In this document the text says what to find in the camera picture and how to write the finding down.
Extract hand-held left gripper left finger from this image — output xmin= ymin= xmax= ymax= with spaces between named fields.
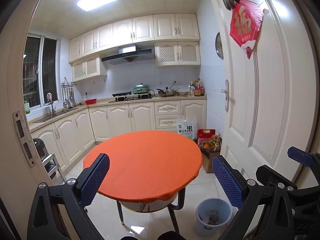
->
xmin=27 ymin=153 xmax=110 ymax=240

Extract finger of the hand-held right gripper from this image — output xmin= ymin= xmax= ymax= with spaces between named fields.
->
xmin=255 ymin=164 xmax=320 ymax=205
xmin=287 ymin=147 xmax=320 ymax=170

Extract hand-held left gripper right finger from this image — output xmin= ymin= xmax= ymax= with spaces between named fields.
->
xmin=207 ymin=155 xmax=295 ymax=240

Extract blue plastic waste bin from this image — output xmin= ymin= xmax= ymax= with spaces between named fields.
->
xmin=195 ymin=198 xmax=232 ymax=235

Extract large cardboard box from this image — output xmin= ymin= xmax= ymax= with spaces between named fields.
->
xmin=201 ymin=150 xmax=221 ymax=173

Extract metal step stool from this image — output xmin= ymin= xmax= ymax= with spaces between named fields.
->
xmin=41 ymin=152 xmax=67 ymax=183

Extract red gift box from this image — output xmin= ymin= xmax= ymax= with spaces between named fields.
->
xmin=197 ymin=129 xmax=215 ymax=145

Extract round orange table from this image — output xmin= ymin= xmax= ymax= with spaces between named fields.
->
xmin=83 ymin=130 xmax=202 ymax=203

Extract round table black legs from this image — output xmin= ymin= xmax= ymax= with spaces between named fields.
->
xmin=116 ymin=189 xmax=185 ymax=233

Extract black rice cooker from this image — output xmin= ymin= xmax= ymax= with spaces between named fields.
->
xmin=32 ymin=138 xmax=49 ymax=163

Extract cream lower kitchen cabinets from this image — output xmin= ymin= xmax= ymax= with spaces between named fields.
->
xmin=29 ymin=99 xmax=208 ymax=173

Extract white door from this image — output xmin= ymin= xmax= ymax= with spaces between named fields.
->
xmin=207 ymin=0 xmax=313 ymax=183

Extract clear rice bag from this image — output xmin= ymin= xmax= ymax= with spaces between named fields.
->
xmin=176 ymin=117 xmax=197 ymax=140

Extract steel sink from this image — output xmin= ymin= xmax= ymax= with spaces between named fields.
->
xmin=34 ymin=107 xmax=79 ymax=123

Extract person's legs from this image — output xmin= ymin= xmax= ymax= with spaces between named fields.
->
xmin=121 ymin=231 xmax=184 ymax=240

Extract metal door strike plate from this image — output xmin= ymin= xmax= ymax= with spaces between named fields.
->
xmin=12 ymin=112 xmax=38 ymax=168

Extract cream cabinet drawer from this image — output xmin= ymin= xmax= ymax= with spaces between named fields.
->
xmin=155 ymin=115 xmax=181 ymax=129
xmin=154 ymin=101 xmax=181 ymax=114

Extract gas stove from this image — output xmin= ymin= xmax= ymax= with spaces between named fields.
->
xmin=109 ymin=94 xmax=153 ymax=103

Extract green electric pot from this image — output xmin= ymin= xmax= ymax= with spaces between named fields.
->
xmin=132 ymin=84 xmax=150 ymax=95

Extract metal wok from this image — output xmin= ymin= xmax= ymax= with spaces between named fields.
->
xmin=157 ymin=81 xmax=179 ymax=97

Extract small lattice door cabinet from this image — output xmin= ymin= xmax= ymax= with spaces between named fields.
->
xmin=72 ymin=56 xmax=108 ymax=82

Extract window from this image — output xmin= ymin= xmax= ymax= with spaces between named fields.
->
xmin=22 ymin=34 xmax=59 ymax=108

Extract range hood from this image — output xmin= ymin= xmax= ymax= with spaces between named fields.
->
xmin=101 ymin=44 xmax=155 ymax=63

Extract wide lattice door cabinet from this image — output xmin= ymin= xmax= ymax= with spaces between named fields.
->
xmin=155 ymin=41 xmax=201 ymax=67

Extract red paper door decoration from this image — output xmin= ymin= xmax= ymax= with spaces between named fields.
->
xmin=229 ymin=0 xmax=265 ymax=60

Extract metal door handle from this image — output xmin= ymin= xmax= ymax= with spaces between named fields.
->
xmin=221 ymin=79 xmax=230 ymax=112

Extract round grey wall disc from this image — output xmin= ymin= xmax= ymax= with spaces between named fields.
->
xmin=215 ymin=32 xmax=225 ymax=60

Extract cream upper wall cabinets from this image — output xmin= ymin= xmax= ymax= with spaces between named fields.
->
xmin=68 ymin=13 xmax=200 ymax=63

